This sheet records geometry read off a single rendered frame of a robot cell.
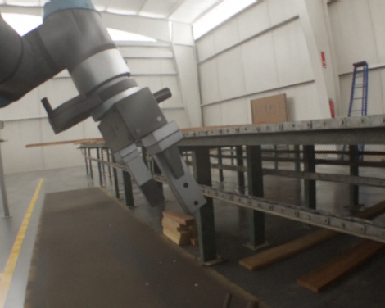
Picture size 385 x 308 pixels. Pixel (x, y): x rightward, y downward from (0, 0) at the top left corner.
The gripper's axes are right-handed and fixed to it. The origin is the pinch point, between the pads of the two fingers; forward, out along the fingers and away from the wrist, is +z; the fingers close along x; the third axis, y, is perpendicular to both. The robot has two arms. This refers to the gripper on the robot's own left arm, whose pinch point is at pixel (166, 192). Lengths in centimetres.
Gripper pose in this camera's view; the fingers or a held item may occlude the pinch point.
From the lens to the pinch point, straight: 40.3
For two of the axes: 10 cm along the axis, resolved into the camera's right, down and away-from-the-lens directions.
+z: 4.8, 8.7, 1.4
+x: -4.4, 1.1, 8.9
